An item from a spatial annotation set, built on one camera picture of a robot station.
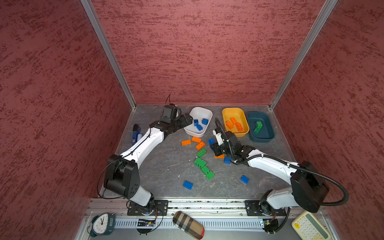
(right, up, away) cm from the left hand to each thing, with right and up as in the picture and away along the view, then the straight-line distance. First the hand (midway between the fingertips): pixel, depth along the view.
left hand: (187, 123), depth 86 cm
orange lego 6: (+18, -17, -10) cm, 27 cm away
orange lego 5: (+8, -15, +12) cm, 21 cm away
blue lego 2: (+1, -34, -6) cm, 34 cm away
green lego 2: (+11, -27, -1) cm, 29 cm away
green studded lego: (+9, -19, +6) cm, 22 cm away
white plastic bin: (+7, +7, +26) cm, 28 cm away
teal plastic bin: (+55, -8, +17) cm, 58 cm away
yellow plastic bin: (+39, +6, +27) cm, 48 cm away
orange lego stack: (+37, -3, +20) cm, 42 cm away
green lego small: (+50, -1, +17) cm, 53 cm away
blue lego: (+11, +1, +24) cm, 27 cm away
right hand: (+14, -15, 0) cm, 20 cm away
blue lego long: (+14, -10, -3) cm, 17 cm away
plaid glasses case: (+2, -46, -19) cm, 50 cm away
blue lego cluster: (+7, -4, +20) cm, 22 cm away
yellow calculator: (+58, -48, -18) cm, 77 cm away
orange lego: (+34, +1, +24) cm, 42 cm away
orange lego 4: (+5, -12, +14) cm, 19 cm away
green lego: (+48, -5, +17) cm, 52 cm away
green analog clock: (-37, -46, -19) cm, 62 cm away
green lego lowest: (+14, -30, -1) cm, 33 cm away
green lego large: (+8, -24, +2) cm, 25 cm away
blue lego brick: (+5, 0, +20) cm, 21 cm away
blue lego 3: (+33, -32, -2) cm, 46 cm away
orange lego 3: (-2, -13, +12) cm, 18 cm away
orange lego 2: (+29, -2, +21) cm, 36 cm away
